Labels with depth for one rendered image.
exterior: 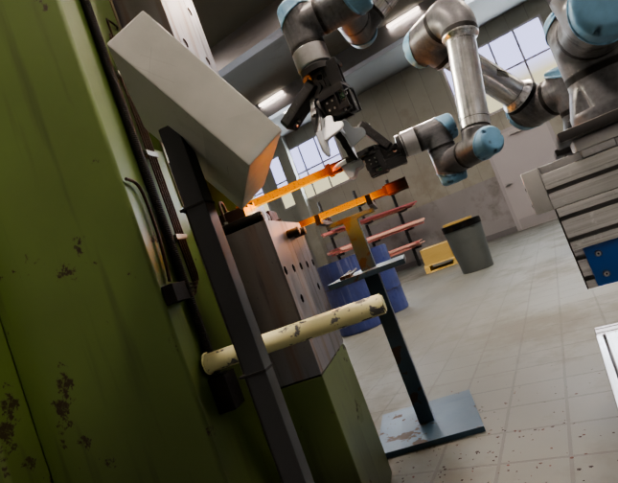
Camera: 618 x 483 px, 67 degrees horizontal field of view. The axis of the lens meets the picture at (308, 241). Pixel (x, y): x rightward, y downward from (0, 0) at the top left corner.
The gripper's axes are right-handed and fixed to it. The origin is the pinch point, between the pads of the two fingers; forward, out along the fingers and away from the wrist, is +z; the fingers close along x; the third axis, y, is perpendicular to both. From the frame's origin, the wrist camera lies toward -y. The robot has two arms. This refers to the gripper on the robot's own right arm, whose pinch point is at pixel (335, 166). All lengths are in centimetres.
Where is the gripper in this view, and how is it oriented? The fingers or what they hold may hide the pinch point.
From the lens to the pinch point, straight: 140.4
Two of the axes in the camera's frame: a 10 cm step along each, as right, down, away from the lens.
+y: 3.6, 9.3, -0.6
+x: 2.3, -0.2, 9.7
